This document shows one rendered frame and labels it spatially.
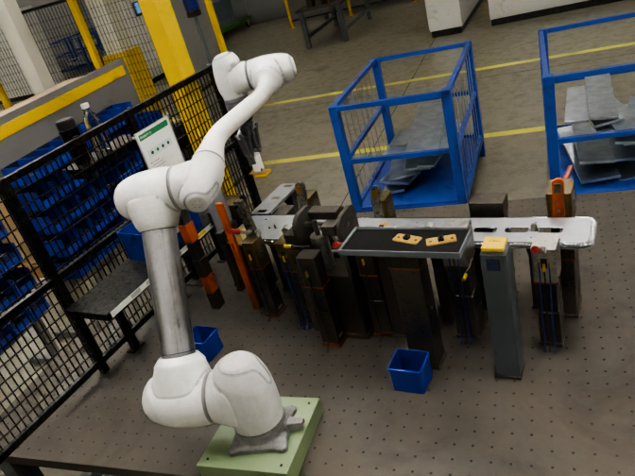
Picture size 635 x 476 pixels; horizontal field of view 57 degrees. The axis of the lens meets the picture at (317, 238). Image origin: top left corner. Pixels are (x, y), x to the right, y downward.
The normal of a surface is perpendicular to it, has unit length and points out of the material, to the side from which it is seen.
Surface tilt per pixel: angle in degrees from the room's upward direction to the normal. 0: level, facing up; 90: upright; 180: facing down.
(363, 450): 0
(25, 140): 90
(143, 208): 67
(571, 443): 0
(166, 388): 58
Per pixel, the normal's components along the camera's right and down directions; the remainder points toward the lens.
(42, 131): 0.92, -0.06
